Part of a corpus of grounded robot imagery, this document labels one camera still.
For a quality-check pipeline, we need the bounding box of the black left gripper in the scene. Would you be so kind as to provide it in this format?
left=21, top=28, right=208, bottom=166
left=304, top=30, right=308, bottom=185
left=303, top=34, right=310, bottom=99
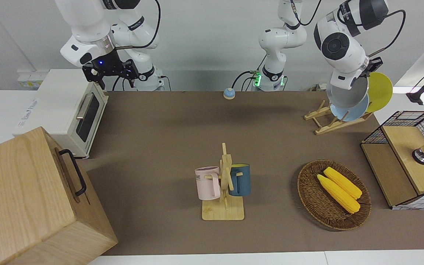
left=361, top=56, right=384, bottom=81

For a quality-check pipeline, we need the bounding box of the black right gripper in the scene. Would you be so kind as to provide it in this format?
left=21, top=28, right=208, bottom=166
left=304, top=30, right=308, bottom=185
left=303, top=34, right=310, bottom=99
left=82, top=50, right=140, bottom=91

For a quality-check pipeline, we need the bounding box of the gray plate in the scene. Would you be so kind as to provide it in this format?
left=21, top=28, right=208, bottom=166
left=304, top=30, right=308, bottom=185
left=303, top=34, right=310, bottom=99
left=326, top=75, right=369, bottom=109

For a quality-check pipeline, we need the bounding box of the yellow plate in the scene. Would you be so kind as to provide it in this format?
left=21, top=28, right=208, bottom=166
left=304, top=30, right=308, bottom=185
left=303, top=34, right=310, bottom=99
left=365, top=72, right=393, bottom=113

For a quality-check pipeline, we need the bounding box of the light blue plate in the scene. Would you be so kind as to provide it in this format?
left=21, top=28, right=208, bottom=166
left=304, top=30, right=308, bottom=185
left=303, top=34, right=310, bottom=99
left=330, top=94, right=370, bottom=122

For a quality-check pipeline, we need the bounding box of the wooden plate rack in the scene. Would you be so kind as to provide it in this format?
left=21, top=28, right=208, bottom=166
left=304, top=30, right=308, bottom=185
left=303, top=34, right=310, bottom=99
left=304, top=100, right=374, bottom=135

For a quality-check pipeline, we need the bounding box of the white toaster oven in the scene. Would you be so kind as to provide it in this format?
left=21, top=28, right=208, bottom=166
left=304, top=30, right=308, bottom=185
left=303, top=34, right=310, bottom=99
left=13, top=69, right=109, bottom=159

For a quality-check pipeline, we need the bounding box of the yellow corn cob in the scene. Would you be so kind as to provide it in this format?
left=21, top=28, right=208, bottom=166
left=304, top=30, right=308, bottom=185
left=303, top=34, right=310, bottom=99
left=317, top=174, right=361, bottom=214
left=324, top=167, right=363, bottom=200

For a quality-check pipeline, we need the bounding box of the brown table mat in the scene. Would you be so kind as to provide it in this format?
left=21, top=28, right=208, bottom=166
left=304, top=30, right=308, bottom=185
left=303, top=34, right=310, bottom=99
left=76, top=90, right=424, bottom=256

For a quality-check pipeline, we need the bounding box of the round wicker basket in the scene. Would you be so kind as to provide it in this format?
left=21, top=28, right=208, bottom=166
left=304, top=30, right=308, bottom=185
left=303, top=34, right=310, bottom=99
left=297, top=159, right=372, bottom=231

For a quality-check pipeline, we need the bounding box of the pink mug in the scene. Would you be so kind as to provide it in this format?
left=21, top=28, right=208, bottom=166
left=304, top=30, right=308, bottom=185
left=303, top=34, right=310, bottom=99
left=195, top=166, right=221, bottom=201

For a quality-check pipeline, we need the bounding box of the wooden cabinet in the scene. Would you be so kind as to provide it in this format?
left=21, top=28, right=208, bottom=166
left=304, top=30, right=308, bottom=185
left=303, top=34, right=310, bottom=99
left=0, top=126, right=119, bottom=265

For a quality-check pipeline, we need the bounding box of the dark blue mug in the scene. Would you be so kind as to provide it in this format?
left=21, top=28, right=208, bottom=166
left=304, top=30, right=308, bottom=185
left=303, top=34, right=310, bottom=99
left=229, top=164, right=251, bottom=197

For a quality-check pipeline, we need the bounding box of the wooden mug tree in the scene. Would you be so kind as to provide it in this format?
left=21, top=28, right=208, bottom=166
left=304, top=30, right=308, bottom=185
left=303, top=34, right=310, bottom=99
left=202, top=143, right=245, bottom=221

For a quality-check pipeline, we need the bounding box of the silver toaster oven handle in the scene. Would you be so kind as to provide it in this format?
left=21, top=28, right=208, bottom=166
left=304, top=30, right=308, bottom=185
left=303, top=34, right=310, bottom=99
left=76, top=93, right=94, bottom=120

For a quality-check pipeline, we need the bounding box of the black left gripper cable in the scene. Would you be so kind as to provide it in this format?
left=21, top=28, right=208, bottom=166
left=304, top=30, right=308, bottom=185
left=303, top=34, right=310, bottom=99
left=352, top=9, right=406, bottom=59

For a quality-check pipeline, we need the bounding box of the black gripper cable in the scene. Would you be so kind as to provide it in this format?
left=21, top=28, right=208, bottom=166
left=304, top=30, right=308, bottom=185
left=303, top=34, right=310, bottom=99
left=352, top=9, right=406, bottom=59
left=114, top=0, right=161, bottom=50

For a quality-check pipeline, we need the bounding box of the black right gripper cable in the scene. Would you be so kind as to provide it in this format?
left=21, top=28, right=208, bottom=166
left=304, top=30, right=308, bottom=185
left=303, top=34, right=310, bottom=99
left=114, top=0, right=161, bottom=50

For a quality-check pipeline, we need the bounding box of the wire basket with wooden lid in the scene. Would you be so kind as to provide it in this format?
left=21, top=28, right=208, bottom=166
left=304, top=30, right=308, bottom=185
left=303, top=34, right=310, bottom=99
left=360, top=110, right=424, bottom=210

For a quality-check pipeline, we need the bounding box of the black cabinet handle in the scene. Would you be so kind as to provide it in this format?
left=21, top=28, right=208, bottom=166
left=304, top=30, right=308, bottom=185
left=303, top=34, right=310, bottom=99
left=58, top=149, right=87, bottom=197

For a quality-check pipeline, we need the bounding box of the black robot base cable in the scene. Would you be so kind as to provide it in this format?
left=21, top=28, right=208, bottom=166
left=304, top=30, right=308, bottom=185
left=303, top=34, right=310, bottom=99
left=232, top=55, right=268, bottom=92

